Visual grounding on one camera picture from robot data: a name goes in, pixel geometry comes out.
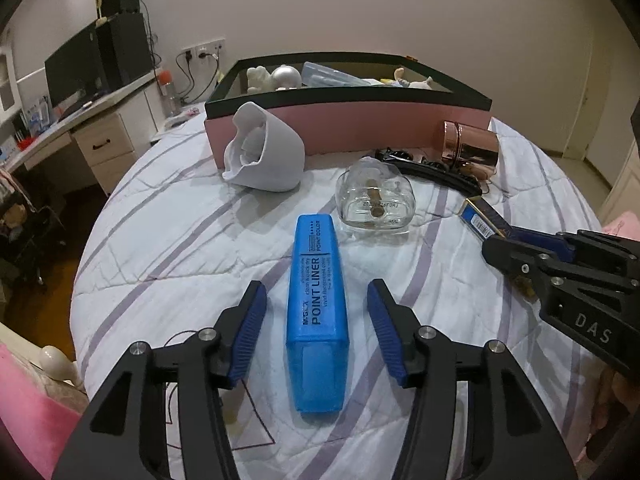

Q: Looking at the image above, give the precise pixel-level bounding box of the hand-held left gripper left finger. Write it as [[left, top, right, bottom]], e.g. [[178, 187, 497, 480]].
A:
[[52, 280, 268, 480]]

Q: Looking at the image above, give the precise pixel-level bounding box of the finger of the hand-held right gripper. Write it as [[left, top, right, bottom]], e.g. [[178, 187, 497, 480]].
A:
[[507, 227, 640, 286], [481, 235, 640, 376]]

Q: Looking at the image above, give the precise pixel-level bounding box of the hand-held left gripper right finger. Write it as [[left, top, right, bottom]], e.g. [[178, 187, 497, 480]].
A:
[[366, 280, 578, 480]]

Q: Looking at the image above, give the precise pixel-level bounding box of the small blue box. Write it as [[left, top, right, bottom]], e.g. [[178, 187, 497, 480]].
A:
[[459, 197, 511, 241]]

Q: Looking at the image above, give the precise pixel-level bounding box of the blue highlighter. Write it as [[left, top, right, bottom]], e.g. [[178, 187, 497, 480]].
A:
[[285, 214, 349, 415]]

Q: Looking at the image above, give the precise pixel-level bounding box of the pink storage box black rim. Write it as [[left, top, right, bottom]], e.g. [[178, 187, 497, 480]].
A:
[[204, 52, 493, 171]]

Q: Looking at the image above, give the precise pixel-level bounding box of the person's right hand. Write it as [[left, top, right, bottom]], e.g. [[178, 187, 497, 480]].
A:
[[597, 367, 633, 441]]

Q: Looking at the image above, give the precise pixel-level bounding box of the black hair clip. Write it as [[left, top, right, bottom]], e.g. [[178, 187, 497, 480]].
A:
[[375, 146, 483, 196]]

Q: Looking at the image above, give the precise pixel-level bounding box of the rose gold cylinder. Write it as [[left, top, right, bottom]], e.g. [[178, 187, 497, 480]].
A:
[[440, 121, 501, 171]]

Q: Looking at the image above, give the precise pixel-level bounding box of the white striped quilt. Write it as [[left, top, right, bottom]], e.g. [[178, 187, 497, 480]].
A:
[[75, 115, 608, 480]]

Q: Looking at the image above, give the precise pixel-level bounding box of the clear glass perfume bottle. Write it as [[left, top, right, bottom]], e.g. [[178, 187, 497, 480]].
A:
[[336, 156, 415, 235]]

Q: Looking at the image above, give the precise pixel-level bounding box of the white silicone holder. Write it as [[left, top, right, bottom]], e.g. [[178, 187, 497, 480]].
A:
[[222, 101, 306, 192]]

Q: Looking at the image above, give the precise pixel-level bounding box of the pink patterned notebook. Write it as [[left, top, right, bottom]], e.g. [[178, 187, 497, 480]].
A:
[[160, 105, 206, 133]]

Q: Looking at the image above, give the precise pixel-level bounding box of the white drawer unit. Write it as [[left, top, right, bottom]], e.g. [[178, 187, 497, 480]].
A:
[[72, 110, 138, 196]]

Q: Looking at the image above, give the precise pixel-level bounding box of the pink bed cover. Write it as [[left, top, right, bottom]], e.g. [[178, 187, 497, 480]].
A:
[[0, 345, 91, 480]]

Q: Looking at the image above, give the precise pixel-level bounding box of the black chair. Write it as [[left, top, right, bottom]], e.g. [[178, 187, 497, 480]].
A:
[[0, 170, 66, 286]]

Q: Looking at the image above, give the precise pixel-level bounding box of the water bottle orange cap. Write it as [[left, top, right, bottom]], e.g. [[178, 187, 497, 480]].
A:
[[157, 70, 178, 118]]

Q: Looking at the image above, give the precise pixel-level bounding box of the white plush toy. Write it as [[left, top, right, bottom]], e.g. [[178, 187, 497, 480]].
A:
[[246, 66, 273, 93]]

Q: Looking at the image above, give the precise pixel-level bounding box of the silver ball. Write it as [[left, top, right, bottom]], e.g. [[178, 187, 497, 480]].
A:
[[270, 65, 303, 92]]

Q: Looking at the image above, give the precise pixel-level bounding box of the clear plastic box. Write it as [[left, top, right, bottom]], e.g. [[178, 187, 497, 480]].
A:
[[301, 61, 371, 88]]

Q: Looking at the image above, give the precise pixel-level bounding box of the white desk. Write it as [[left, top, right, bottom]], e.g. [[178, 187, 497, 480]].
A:
[[0, 67, 166, 196]]

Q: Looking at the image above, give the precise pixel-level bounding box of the white power outlet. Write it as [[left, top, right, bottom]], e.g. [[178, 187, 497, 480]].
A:
[[181, 38, 227, 61]]

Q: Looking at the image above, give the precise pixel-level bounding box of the blue white box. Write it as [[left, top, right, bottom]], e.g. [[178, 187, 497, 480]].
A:
[[22, 100, 51, 128]]

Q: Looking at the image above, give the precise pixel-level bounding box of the black computer monitor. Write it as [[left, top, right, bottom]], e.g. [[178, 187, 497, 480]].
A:
[[44, 22, 108, 108]]

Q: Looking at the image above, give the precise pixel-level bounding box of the white glass-door cabinet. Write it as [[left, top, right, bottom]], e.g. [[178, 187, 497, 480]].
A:
[[0, 45, 16, 116]]

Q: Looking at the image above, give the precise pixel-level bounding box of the white bed post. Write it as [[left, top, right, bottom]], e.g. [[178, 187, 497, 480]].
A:
[[40, 345, 86, 391]]

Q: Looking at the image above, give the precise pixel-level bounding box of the black power cable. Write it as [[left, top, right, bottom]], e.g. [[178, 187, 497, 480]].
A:
[[182, 52, 221, 103]]

